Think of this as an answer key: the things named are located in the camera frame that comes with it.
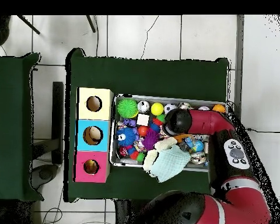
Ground yellow ball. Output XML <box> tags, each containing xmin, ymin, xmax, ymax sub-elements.
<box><xmin>151</xmin><ymin>102</ymin><xmax>165</xmax><ymax>116</ymax></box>

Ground black white soccer ball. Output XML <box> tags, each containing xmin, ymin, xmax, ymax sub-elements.
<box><xmin>163</xmin><ymin>103</ymin><xmax>177</xmax><ymax>116</ymax></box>

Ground orange basketball toy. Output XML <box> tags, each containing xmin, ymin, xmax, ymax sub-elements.
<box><xmin>212</xmin><ymin>104</ymin><xmax>227</xmax><ymax>114</ymax></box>

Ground small silver can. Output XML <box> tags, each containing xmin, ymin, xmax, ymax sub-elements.
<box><xmin>137</xmin><ymin>100</ymin><xmax>151</xmax><ymax>114</ymax></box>

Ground mint green cloth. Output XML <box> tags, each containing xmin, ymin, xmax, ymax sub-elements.
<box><xmin>149</xmin><ymin>146</ymin><xmax>192</xmax><ymax>183</ymax></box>

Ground orange plastic block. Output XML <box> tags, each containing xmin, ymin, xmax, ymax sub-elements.
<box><xmin>172</xmin><ymin>134</ymin><xmax>193</xmax><ymax>143</ymax></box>

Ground black tripod leg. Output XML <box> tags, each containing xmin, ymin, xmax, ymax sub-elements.
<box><xmin>17</xmin><ymin>15</ymin><xmax>40</xmax><ymax>35</ymax></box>
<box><xmin>86</xmin><ymin>15</ymin><xmax>96</xmax><ymax>33</ymax></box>

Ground shallow wire mesh bin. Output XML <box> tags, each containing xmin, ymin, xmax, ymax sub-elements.
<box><xmin>110</xmin><ymin>95</ymin><xmax>227</xmax><ymax>172</ymax></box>

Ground wooden box three holes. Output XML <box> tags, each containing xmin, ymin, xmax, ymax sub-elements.
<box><xmin>74</xmin><ymin>87</ymin><xmax>114</xmax><ymax>184</ymax></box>

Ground pale wooden cube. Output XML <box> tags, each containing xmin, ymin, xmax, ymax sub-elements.
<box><xmin>136</xmin><ymin>114</ymin><xmax>151</xmax><ymax>127</ymax></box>

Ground dark blue spiky ball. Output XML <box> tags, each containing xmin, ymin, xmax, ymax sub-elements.
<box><xmin>115</xmin><ymin>127</ymin><xmax>138</xmax><ymax>147</ymax></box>

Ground black flat panel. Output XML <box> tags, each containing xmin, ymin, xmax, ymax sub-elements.
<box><xmin>52</xmin><ymin>81</ymin><xmax>65</xmax><ymax>165</ymax></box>

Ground dark green side table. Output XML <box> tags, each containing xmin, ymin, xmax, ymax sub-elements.
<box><xmin>0</xmin><ymin>52</ymin><xmax>43</xmax><ymax>201</ymax></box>

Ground blue globe ball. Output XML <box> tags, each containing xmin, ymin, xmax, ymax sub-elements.
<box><xmin>188</xmin><ymin>139</ymin><xmax>205</xmax><ymax>154</ymax></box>

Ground plain green spiky ball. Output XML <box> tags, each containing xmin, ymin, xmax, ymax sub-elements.
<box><xmin>116</xmin><ymin>97</ymin><xmax>139</xmax><ymax>120</ymax></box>

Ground purple spiky toy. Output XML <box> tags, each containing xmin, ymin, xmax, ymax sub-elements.
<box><xmin>142</xmin><ymin>128</ymin><xmax>161</xmax><ymax>151</ymax></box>

